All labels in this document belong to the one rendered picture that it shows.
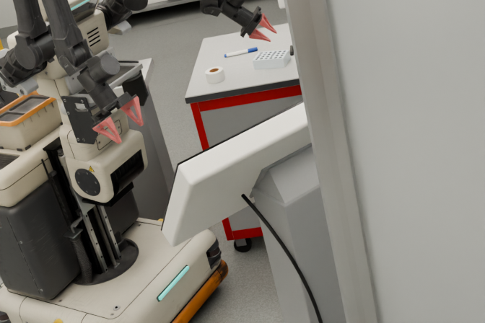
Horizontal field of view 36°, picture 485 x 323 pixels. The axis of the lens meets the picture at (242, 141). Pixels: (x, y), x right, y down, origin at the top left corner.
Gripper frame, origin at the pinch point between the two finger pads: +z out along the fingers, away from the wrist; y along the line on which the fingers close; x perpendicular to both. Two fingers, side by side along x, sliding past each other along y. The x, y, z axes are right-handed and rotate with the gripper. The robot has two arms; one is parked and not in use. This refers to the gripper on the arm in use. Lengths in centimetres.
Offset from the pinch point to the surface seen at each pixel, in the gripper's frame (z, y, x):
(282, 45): 16, -16, 48
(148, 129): -11, -75, 38
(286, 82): 17.1, -15.6, 12.1
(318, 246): 12, 2, -109
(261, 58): 8.0, -18.7, 28.3
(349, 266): -10, 33, -164
